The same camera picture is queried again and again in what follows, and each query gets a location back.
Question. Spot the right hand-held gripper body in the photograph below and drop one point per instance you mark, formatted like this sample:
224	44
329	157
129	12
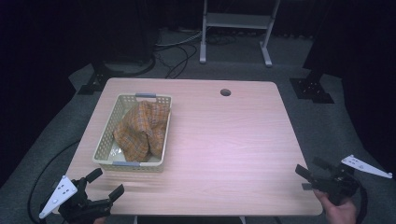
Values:
341	185

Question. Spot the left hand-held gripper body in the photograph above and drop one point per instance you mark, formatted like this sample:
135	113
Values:
81	208

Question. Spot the cream perforated plastic basket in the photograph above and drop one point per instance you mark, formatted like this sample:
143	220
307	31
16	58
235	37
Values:
107	137

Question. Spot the orange plaid cloth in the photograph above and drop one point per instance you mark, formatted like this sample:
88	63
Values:
140	130

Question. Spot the person's left hand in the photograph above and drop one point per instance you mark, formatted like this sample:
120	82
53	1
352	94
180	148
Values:
100	221

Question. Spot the person's right hand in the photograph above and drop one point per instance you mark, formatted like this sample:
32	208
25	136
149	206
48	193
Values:
341	214

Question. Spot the small grey tape piece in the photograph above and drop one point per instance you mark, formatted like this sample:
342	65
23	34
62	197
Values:
306	186

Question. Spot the black stand base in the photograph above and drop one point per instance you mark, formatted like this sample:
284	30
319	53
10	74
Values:
311	88
99	79

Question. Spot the white metal stand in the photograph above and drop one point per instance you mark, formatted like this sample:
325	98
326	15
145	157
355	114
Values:
238	20

